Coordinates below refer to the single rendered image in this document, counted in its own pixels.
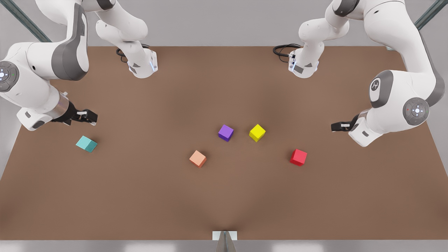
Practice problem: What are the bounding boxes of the teal wooden cube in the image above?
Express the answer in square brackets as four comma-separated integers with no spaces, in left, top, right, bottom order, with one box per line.
[76,135,98,153]

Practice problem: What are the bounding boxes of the purple wooden cube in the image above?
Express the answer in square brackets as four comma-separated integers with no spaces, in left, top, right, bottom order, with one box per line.
[218,124,234,142]

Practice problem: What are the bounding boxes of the silver frame post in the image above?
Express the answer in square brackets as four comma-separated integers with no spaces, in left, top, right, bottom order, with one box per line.
[414,0,448,30]
[0,0,52,43]
[212,231,238,252]

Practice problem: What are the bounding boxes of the salmon wooden cube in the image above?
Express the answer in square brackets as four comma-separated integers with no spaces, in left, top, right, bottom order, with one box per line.
[189,150,207,168]

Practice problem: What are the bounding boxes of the yellow wooden cube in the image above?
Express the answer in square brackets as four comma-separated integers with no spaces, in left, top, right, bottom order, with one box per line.
[249,124,266,142]

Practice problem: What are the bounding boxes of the red wooden cube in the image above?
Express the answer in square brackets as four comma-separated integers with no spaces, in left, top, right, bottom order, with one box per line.
[290,149,308,167]

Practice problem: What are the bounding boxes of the black cable loop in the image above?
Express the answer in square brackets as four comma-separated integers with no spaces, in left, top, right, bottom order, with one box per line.
[116,44,151,63]
[273,44,303,63]

